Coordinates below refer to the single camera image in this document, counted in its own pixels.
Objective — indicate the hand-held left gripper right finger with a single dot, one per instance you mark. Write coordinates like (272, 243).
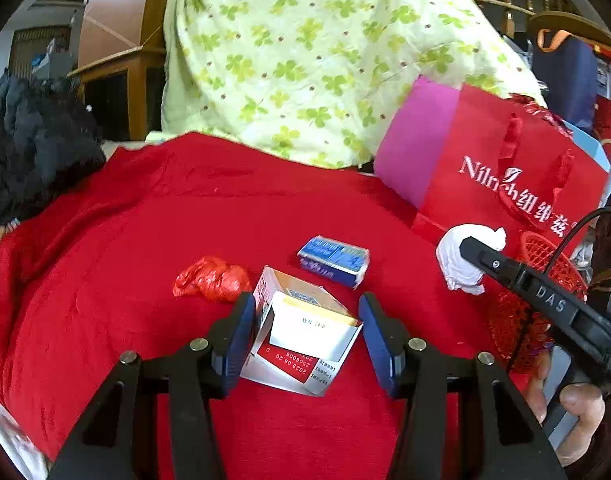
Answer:
(378, 345)

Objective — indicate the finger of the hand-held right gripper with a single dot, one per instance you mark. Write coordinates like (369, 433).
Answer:
(495, 262)

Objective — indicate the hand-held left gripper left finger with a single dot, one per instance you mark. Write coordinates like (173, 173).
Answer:
(238, 345)

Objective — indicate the white tissue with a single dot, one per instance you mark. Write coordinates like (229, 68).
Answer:
(453, 265)

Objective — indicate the red mesh plastic basket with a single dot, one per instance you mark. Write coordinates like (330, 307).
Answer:
(505, 320)

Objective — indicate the white and red carton box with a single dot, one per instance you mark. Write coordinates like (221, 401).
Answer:
(305, 330)

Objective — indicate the blue carton box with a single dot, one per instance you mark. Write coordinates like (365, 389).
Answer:
(333, 255)

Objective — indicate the person's right hand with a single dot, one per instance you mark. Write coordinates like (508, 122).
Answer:
(583, 410)

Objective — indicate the red blanket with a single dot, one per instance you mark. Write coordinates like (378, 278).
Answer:
(135, 260)

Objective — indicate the red paper gift bag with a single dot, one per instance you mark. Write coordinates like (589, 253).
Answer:
(460, 130)

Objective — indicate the light blue cardboard box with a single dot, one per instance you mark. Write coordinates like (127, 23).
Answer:
(593, 147)

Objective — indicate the dark red plastic bag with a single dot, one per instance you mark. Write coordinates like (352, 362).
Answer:
(535, 105)

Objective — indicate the red gift box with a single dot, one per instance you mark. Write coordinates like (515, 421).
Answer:
(608, 120)

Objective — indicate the white cloth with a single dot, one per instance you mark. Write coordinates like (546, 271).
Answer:
(5, 430)

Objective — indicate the round wooden tray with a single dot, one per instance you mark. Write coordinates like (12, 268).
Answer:
(570, 22)

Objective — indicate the green clover print quilt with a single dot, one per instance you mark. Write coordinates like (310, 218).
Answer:
(310, 60)

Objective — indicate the black jacket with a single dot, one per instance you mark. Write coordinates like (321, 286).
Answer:
(35, 150)

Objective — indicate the brown wooden cabinet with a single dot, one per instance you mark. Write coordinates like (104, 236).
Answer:
(25, 50)

